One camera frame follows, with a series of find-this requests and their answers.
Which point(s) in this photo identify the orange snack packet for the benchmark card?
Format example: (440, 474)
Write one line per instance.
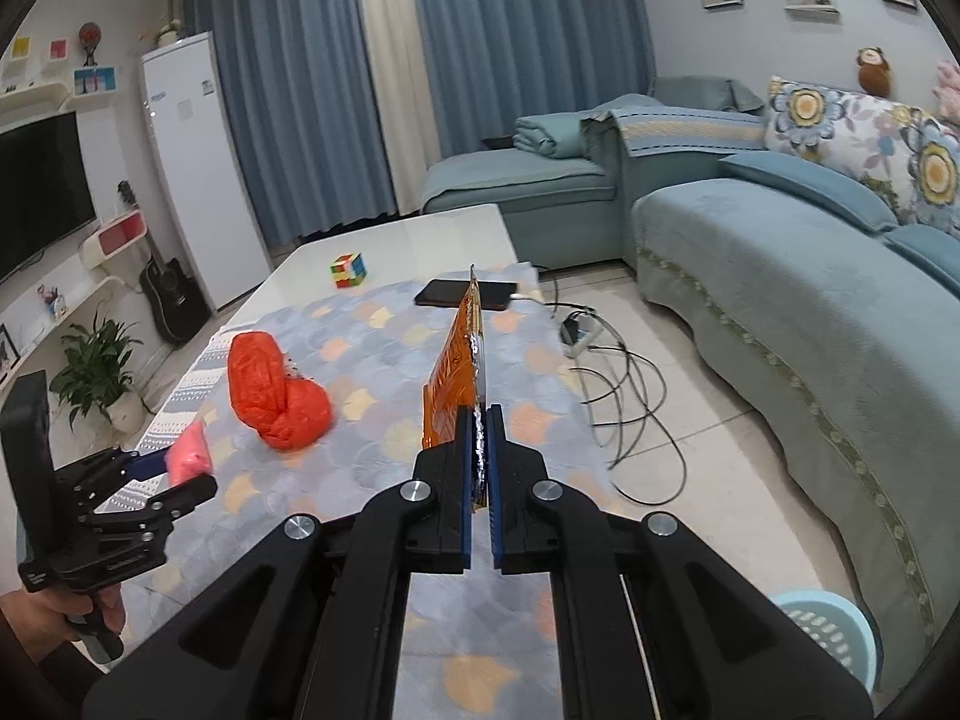
(450, 382)

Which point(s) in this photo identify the brown plush toy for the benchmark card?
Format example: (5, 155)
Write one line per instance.
(875, 71)

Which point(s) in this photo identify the vase with flowers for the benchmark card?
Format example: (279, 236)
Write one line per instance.
(169, 26)

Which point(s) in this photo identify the black acoustic guitar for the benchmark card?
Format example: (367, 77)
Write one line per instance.
(172, 292)

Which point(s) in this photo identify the white wall shelf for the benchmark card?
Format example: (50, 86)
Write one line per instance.
(52, 97)

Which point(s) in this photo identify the colourful puzzle cube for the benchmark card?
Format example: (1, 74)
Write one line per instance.
(349, 271)

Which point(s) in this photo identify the pink wall picture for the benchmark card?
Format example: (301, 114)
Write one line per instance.
(58, 49)

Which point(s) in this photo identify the light blue plastic basket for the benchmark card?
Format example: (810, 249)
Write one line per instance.
(847, 615)

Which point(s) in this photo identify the folded teal blanket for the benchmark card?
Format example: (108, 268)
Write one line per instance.
(555, 135)

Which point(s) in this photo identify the cream curtain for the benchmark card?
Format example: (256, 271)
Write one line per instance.
(394, 75)

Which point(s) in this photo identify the green potted plant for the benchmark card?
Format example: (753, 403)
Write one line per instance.
(94, 367)

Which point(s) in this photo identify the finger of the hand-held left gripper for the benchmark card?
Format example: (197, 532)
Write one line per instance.
(184, 496)
(146, 465)

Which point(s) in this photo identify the blue wall picture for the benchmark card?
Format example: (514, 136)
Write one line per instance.
(94, 81)

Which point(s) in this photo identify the yellow wall picture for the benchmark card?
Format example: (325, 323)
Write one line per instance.
(21, 49)

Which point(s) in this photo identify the blue curtain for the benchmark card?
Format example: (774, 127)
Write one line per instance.
(525, 37)
(300, 90)

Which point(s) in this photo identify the person's left hand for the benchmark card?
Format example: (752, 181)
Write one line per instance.
(37, 615)

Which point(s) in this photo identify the teal striped sofa throw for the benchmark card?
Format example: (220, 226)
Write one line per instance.
(675, 133)

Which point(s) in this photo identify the black smartphone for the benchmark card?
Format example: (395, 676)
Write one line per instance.
(450, 292)

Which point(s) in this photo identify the blue patterned tablecloth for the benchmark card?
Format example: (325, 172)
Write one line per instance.
(375, 345)

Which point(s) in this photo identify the white coffee table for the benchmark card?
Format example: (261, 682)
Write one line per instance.
(420, 240)

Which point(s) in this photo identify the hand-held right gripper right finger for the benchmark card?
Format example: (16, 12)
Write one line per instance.
(496, 465)

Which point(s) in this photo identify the balloon wall ornament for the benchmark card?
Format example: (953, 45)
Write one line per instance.
(90, 36)

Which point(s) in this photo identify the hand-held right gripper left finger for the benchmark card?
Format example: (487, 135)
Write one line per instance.
(466, 465)

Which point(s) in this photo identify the black television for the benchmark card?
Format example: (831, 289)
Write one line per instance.
(37, 195)

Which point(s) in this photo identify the small colourful figurine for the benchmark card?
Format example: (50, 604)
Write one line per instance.
(52, 300)

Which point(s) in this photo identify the white refrigerator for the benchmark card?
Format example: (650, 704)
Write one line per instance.
(195, 165)

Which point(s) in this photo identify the orange plastic bag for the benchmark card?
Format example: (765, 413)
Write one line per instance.
(281, 397)

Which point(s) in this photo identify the person's left forearm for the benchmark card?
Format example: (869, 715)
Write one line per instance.
(37, 682)

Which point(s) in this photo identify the pink packet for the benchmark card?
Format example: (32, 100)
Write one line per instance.
(189, 457)

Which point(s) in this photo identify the floral pillow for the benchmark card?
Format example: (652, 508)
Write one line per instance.
(934, 172)
(817, 116)

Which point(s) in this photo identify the white curved low shelf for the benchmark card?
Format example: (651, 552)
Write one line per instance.
(75, 307)

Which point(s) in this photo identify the pink plush toy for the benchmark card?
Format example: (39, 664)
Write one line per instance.
(949, 90)

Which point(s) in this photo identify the small photo frame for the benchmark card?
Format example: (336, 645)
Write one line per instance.
(9, 345)

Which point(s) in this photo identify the red and white capsule shelf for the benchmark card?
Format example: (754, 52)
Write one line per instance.
(116, 234)

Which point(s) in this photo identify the teal sofa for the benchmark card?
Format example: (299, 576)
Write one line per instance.
(787, 277)

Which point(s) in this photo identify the white power strip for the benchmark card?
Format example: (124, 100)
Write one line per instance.
(579, 334)

